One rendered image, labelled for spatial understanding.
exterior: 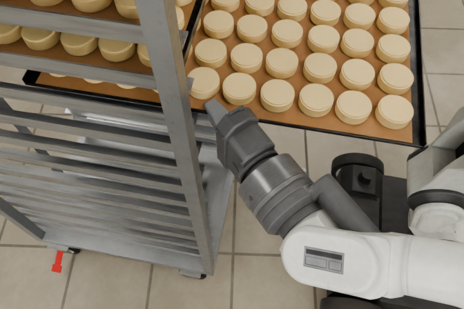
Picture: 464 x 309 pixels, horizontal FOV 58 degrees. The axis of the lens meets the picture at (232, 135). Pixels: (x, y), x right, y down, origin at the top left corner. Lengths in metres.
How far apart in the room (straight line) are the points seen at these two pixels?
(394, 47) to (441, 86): 1.52
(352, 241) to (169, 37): 0.29
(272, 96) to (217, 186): 0.99
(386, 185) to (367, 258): 1.19
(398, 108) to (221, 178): 1.03
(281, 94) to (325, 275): 0.27
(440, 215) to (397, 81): 0.53
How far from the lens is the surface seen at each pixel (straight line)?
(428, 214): 1.13
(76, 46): 0.63
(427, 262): 0.49
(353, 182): 1.57
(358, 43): 0.70
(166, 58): 0.47
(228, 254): 1.64
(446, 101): 2.18
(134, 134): 0.76
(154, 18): 0.43
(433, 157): 1.10
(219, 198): 1.55
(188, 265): 1.48
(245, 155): 0.53
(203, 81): 0.63
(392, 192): 1.64
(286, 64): 0.65
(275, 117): 0.62
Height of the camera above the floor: 1.59
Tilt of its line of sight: 60 degrees down
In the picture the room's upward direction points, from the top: straight up
